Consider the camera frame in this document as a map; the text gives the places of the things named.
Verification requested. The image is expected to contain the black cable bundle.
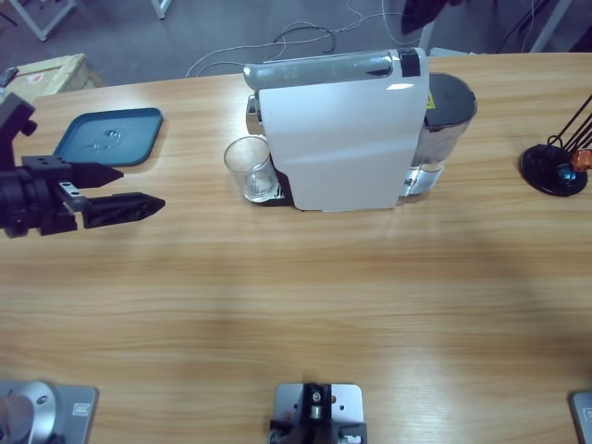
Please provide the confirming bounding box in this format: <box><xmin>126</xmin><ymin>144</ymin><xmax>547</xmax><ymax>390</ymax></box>
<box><xmin>497</xmin><ymin>0</ymin><xmax>551</xmax><ymax>52</ymax></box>

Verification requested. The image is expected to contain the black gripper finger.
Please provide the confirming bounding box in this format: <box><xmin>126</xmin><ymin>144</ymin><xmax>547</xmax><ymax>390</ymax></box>
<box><xmin>401</xmin><ymin>0</ymin><xmax>459</xmax><ymax>36</ymax></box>

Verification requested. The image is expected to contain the white metal table frame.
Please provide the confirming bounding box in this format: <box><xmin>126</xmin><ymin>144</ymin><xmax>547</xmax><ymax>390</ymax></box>
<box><xmin>0</xmin><ymin>0</ymin><xmax>78</xmax><ymax>43</ymax></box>

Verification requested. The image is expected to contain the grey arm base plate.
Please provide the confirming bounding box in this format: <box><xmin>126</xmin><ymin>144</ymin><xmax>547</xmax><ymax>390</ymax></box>
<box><xmin>567</xmin><ymin>390</ymin><xmax>592</xmax><ymax>444</ymax></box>
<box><xmin>50</xmin><ymin>384</ymin><xmax>100</xmax><ymax>444</ymax></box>

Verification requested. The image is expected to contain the black capsule holder with rods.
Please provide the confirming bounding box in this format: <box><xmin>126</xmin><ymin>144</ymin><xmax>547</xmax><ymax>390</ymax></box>
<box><xmin>518</xmin><ymin>94</ymin><xmax>592</xmax><ymax>199</ymax></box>

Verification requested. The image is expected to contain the long white floor cable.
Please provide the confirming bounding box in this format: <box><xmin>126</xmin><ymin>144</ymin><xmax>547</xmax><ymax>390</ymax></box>
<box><xmin>185</xmin><ymin>0</ymin><xmax>371</xmax><ymax>79</ymax></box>

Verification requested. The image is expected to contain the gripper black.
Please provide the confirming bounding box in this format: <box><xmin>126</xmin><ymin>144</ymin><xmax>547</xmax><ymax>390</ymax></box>
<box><xmin>0</xmin><ymin>155</ymin><xmax>167</xmax><ymax>240</ymax></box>

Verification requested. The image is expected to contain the black drip tray silver grid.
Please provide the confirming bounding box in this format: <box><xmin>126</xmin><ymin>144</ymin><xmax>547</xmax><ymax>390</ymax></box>
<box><xmin>244</xmin><ymin>182</ymin><xmax>293</xmax><ymax>208</ymax></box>

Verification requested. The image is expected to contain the clear drinking glass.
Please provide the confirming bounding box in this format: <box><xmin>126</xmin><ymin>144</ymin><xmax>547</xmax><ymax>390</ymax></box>
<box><xmin>223</xmin><ymin>135</ymin><xmax>278</xmax><ymax>204</ymax></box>

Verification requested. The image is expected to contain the blue plastic tray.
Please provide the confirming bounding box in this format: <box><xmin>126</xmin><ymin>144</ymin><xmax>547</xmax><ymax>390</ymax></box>
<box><xmin>52</xmin><ymin>107</ymin><xmax>165</xmax><ymax>168</ymax></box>

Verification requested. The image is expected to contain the clear water tank black lid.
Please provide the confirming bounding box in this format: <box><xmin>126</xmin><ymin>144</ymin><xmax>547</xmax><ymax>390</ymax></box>
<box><xmin>400</xmin><ymin>72</ymin><xmax>478</xmax><ymax>204</ymax></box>

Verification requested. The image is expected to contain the white capsule coffee machine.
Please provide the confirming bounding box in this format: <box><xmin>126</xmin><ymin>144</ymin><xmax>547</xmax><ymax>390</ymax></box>
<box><xmin>243</xmin><ymin>47</ymin><xmax>431</xmax><ymax>214</ymax></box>

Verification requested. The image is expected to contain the grey mount plate dark post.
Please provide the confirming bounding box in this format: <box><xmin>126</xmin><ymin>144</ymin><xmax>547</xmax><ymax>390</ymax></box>
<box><xmin>269</xmin><ymin>381</ymin><xmax>369</xmax><ymax>444</ymax></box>

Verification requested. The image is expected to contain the light wooden crate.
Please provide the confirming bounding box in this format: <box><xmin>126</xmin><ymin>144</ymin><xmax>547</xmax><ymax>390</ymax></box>
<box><xmin>0</xmin><ymin>52</ymin><xmax>106</xmax><ymax>117</ymax></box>

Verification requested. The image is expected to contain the thin white floor cable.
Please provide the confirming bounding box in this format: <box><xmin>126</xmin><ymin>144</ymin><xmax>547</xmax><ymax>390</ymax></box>
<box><xmin>381</xmin><ymin>0</ymin><xmax>408</xmax><ymax>45</ymax></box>

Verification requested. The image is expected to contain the silver coffee machine lever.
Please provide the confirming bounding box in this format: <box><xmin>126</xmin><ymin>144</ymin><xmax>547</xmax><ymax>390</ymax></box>
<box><xmin>243</xmin><ymin>49</ymin><xmax>394</xmax><ymax>90</ymax></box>

